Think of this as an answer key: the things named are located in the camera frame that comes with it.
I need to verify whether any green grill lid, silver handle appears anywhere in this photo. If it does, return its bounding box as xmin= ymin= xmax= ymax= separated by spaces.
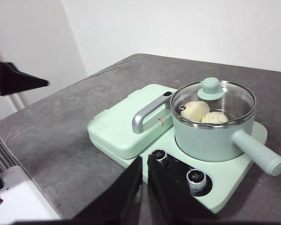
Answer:
xmin=87 ymin=83 xmax=178 ymax=160

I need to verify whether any mint green breakfast machine base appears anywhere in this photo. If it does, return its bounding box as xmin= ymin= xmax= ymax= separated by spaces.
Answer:
xmin=86 ymin=83 xmax=269 ymax=214

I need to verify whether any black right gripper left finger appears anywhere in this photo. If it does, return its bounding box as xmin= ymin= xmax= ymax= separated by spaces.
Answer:
xmin=67 ymin=156 xmax=143 ymax=225

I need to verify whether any mint green long-handled pot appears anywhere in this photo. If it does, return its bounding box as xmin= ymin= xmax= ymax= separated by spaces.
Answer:
xmin=170 ymin=81 xmax=281 ymax=176

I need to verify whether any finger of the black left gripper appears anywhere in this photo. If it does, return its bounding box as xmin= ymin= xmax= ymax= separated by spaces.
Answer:
xmin=0 ymin=62 xmax=49 ymax=96

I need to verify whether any smooth white steamed bun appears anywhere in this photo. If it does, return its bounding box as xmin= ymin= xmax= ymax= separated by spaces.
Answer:
xmin=180 ymin=100 xmax=210 ymax=123

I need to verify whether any grey slatted metal panel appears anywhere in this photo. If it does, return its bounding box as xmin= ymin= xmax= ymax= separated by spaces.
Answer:
xmin=0 ymin=110 xmax=19 ymax=174

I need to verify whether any silver control knob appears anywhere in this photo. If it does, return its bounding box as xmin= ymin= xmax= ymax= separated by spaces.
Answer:
xmin=186 ymin=169 xmax=206 ymax=195
xmin=150 ymin=149 xmax=169 ymax=168

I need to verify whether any glass pot lid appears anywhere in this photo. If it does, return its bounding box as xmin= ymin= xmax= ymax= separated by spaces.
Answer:
xmin=170 ymin=77 xmax=257 ymax=129

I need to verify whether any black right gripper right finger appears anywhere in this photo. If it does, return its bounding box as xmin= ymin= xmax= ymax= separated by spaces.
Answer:
xmin=147 ymin=153 xmax=216 ymax=225

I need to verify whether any silver metal frame pole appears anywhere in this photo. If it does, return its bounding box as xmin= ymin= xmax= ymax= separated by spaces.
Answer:
xmin=0 ymin=42 xmax=26 ymax=111

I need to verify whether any pleated bun with green dots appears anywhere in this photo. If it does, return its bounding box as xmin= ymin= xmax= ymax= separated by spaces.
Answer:
xmin=200 ymin=111 xmax=229 ymax=124

